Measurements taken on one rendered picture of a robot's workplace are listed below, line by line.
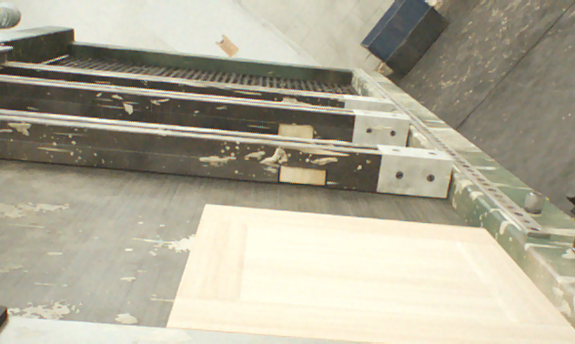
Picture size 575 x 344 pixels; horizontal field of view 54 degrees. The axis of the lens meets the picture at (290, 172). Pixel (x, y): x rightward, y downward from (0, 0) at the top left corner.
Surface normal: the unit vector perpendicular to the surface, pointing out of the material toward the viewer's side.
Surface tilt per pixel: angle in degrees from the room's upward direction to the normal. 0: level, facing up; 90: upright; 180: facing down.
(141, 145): 90
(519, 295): 58
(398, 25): 90
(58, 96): 90
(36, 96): 90
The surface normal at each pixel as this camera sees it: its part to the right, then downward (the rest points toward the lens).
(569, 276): 0.11, -0.95
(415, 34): 0.05, 0.29
